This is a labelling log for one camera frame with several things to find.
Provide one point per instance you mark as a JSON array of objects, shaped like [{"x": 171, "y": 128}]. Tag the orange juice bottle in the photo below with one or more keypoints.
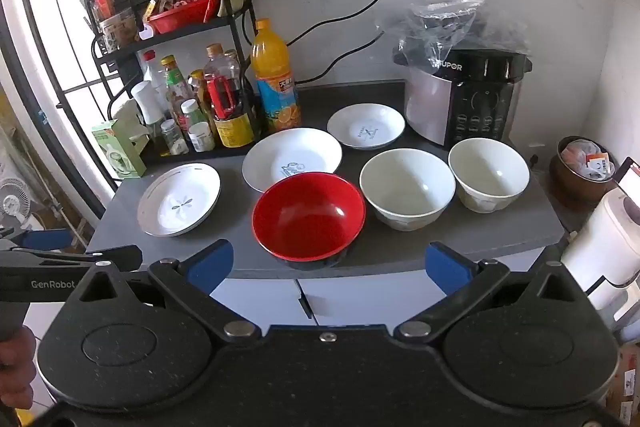
[{"x": 274, "y": 72}]

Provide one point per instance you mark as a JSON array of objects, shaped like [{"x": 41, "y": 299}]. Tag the large white plate blue print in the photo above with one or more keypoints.
[{"x": 295, "y": 152}]

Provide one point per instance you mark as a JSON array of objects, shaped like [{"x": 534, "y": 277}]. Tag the white plastic jug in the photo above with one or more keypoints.
[{"x": 600, "y": 247}]

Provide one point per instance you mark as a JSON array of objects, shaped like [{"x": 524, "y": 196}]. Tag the silver electric pressure cooker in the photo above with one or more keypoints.
[{"x": 475, "y": 102}]

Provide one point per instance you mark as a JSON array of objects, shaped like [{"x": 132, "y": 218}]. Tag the green cardboard box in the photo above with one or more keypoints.
[{"x": 117, "y": 152}]

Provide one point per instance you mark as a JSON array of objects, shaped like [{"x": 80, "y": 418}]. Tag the clear plastic bag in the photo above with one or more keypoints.
[{"x": 450, "y": 27}]

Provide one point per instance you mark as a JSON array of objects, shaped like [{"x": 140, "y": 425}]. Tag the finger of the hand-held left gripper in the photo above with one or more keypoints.
[
  {"x": 47, "y": 241},
  {"x": 112, "y": 256}
]

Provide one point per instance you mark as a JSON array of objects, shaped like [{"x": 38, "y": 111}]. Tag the small white plate cross print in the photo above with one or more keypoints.
[{"x": 365, "y": 127}]

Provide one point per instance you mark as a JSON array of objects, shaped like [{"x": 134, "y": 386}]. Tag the person's left hand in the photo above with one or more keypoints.
[{"x": 17, "y": 367}]

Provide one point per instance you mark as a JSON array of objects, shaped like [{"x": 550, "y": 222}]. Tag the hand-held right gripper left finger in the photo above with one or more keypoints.
[{"x": 212, "y": 263}]

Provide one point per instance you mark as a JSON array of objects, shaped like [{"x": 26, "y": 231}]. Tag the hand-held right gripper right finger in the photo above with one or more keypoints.
[{"x": 446, "y": 264}]

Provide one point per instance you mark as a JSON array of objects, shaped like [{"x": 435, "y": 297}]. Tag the oil dispenser with white top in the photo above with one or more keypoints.
[{"x": 147, "y": 102}]

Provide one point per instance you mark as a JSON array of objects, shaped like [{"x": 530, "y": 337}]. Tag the glass spice jar metal lid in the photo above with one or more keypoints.
[{"x": 175, "y": 139}]

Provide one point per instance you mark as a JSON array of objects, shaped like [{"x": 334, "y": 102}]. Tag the white-capped jar with label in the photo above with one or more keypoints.
[{"x": 201, "y": 138}]

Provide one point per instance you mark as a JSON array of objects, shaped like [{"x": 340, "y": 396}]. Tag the white electric fan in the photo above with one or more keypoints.
[{"x": 12, "y": 204}]

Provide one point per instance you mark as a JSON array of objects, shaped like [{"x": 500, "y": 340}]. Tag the white plate with flower print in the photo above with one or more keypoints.
[{"x": 177, "y": 202}]

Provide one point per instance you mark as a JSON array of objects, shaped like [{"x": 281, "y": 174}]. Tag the brown trash bin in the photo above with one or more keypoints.
[{"x": 575, "y": 179}]

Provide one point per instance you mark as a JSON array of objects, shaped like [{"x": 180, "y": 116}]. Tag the red plastic basket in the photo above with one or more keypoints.
[{"x": 175, "y": 19}]

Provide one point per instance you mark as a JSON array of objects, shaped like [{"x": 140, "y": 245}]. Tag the black metal kitchen rack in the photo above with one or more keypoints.
[{"x": 239, "y": 27}]

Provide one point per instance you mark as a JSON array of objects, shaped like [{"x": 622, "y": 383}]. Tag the green label bottle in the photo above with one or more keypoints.
[{"x": 190, "y": 111}]

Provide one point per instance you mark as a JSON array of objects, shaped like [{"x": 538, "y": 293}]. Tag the sauce bottle with red label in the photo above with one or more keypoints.
[{"x": 175, "y": 87}]

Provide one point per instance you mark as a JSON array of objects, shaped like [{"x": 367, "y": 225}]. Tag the white bowl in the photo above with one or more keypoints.
[
  {"x": 405, "y": 187},
  {"x": 487, "y": 172}
]

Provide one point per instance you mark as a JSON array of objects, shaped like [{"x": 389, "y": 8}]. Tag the red bowl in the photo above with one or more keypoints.
[{"x": 300, "y": 219}]

